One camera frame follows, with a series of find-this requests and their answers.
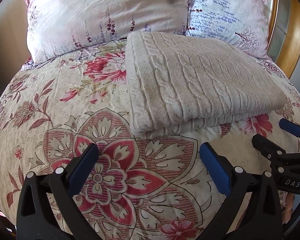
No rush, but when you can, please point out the wooden headboard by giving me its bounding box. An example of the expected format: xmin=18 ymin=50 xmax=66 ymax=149
xmin=265 ymin=0 xmax=300 ymax=79

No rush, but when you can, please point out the beige cable-knit sweater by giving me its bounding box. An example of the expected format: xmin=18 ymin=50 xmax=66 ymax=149
xmin=126 ymin=31 xmax=287 ymax=139

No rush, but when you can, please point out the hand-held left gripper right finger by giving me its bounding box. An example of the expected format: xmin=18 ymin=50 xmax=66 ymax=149
xmin=199 ymin=142 xmax=283 ymax=240

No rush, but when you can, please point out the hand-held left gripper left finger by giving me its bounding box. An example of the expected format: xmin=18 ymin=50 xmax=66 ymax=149
xmin=16 ymin=143 xmax=99 ymax=240

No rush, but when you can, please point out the floral duvet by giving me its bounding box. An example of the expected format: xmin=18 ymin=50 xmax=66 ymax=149
xmin=0 ymin=36 xmax=300 ymax=240

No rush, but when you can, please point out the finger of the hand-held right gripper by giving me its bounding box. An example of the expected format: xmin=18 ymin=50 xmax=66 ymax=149
xmin=279 ymin=118 xmax=300 ymax=138
xmin=252 ymin=134 xmax=290 ymax=162

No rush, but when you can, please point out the blue lavender tree print pillow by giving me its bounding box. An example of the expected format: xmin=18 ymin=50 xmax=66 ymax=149
xmin=185 ymin=0 xmax=270 ymax=59

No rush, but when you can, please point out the pink floral print pillow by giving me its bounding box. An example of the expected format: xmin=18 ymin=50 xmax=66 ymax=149
xmin=24 ymin=0 xmax=194 ymax=63

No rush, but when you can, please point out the glass panel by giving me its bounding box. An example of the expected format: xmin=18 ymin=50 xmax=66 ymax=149
xmin=269 ymin=0 xmax=294 ymax=63

